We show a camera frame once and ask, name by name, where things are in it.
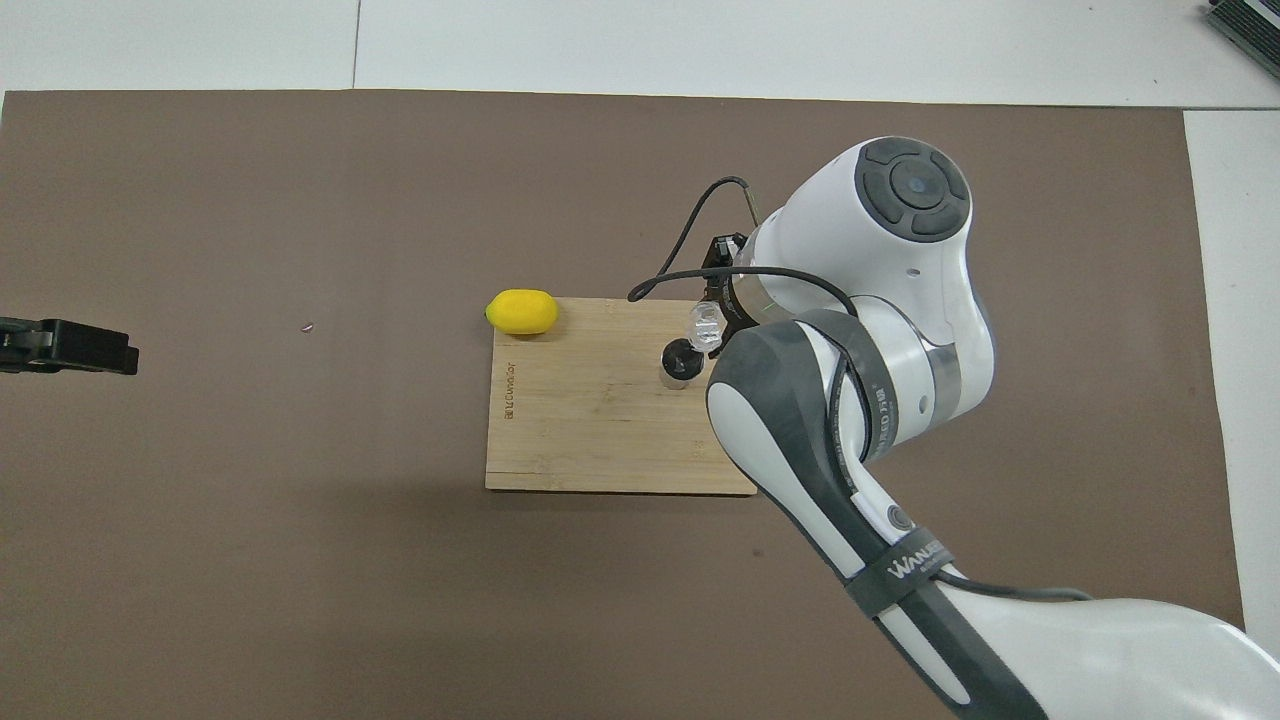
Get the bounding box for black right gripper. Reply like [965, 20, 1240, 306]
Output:
[702, 233, 753, 343]

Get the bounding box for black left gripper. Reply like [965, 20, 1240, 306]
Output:
[0, 317, 140, 377]

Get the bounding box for steel double jigger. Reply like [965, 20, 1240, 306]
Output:
[660, 338, 701, 389]

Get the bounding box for bamboo cutting board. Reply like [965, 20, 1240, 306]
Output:
[485, 296, 758, 496]

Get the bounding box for brown table mat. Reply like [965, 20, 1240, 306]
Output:
[0, 90, 1259, 720]

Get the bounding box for yellow lemon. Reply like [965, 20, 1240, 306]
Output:
[485, 289, 559, 336]

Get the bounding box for grey laptop corner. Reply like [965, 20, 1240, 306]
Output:
[1205, 0, 1280, 51]

